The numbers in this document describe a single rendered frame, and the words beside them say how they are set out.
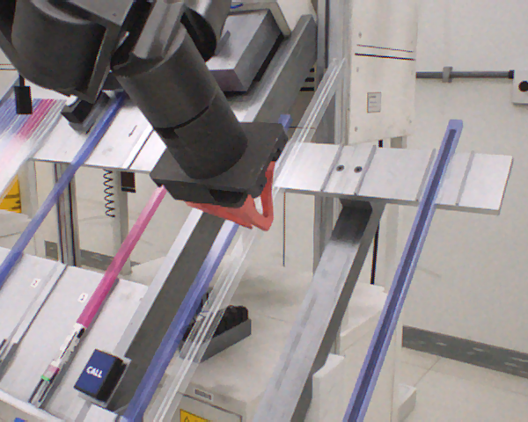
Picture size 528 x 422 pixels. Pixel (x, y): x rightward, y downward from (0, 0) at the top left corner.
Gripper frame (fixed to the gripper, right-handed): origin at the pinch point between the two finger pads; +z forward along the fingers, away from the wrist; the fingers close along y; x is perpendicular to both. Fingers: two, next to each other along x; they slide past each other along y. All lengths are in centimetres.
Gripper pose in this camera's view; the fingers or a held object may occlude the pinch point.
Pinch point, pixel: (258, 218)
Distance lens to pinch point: 54.0
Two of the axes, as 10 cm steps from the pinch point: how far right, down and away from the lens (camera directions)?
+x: -3.9, 8.0, -4.5
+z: 3.7, 5.9, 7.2
